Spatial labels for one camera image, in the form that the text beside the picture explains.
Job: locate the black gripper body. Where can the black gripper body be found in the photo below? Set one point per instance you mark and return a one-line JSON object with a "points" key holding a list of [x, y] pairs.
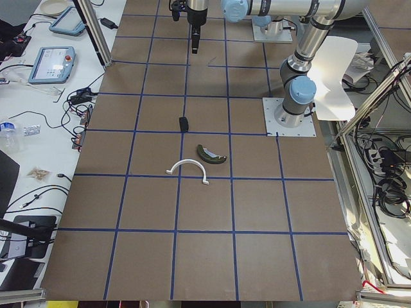
{"points": [[196, 17]]}

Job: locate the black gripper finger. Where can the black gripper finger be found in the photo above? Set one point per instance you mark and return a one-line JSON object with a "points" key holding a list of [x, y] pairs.
{"points": [[194, 46]]}

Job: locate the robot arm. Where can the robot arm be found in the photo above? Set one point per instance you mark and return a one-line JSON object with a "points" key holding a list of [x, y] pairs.
{"points": [[197, 17], [299, 89]]}

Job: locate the black brake pad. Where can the black brake pad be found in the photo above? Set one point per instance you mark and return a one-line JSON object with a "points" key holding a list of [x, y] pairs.
{"points": [[184, 124]]}

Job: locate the black power adapter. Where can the black power adapter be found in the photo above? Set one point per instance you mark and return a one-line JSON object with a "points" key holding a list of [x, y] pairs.
{"points": [[108, 23]]}

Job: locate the green brake shoe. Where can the green brake shoe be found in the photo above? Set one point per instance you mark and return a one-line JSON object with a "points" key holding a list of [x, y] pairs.
{"points": [[208, 156]]}

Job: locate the far blue teach pendant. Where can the far blue teach pendant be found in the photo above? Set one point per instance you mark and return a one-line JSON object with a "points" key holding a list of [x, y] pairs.
{"points": [[68, 23]]}

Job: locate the blue teach pendant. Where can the blue teach pendant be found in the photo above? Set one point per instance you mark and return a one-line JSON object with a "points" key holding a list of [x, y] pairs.
{"points": [[52, 65], [68, 23]]}

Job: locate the near blue teach pendant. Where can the near blue teach pendant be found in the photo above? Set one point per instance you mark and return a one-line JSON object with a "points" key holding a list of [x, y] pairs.
{"points": [[52, 65]]}

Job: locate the beige plate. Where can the beige plate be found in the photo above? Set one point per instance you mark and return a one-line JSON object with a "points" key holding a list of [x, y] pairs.
{"points": [[53, 7]]}

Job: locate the white plastic chair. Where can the white plastic chair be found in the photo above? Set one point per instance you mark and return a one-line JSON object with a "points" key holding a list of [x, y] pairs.
{"points": [[327, 70]]}

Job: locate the clear plastic bottle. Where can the clear plastic bottle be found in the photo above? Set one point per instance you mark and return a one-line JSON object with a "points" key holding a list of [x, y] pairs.
{"points": [[9, 137]]}

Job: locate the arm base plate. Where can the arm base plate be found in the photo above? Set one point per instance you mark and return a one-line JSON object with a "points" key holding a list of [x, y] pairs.
{"points": [[271, 29], [281, 124]]}

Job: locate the aluminium frame post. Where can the aluminium frame post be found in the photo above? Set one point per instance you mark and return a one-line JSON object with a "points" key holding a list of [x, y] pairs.
{"points": [[90, 20]]}

